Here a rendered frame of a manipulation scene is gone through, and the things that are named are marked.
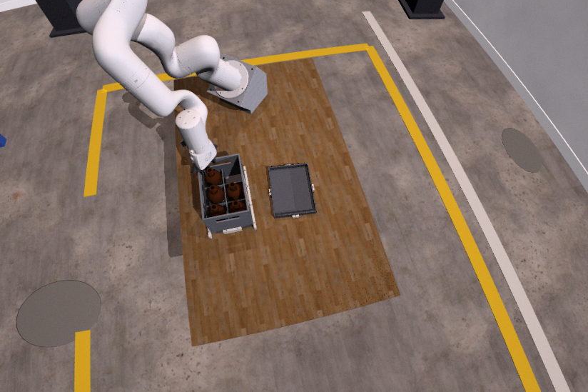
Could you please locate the brown glass bottle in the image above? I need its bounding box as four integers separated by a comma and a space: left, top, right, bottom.
207, 185, 225, 205
226, 182, 245, 201
229, 200, 247, 213
208, 204, 228, 221

